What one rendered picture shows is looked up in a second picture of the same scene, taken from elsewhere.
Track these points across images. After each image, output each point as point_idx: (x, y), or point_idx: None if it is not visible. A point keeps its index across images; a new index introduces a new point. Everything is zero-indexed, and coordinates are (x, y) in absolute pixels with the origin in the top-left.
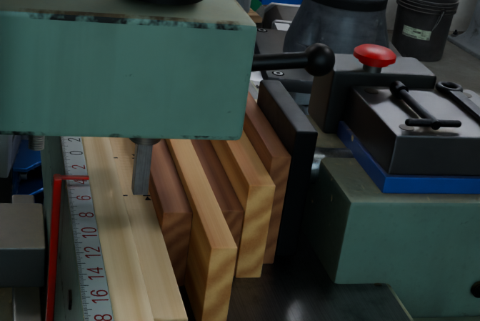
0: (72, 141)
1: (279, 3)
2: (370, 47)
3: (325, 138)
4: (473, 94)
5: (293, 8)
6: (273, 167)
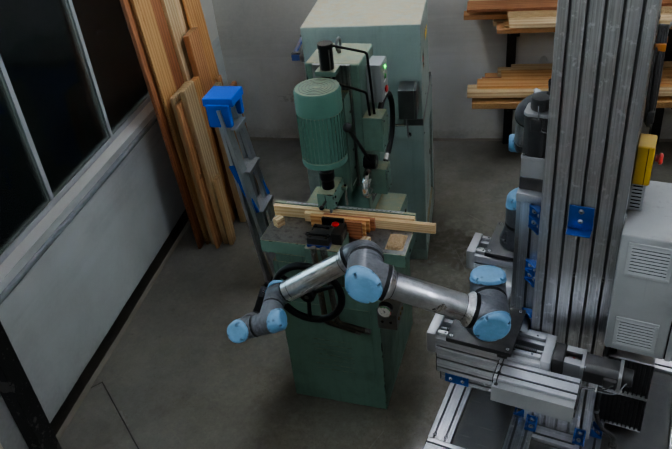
0: (347, 207)
1: (624, 363)
2: (335, 222)
3: None
4: (325, 239)
5: (615, 367)
6: None
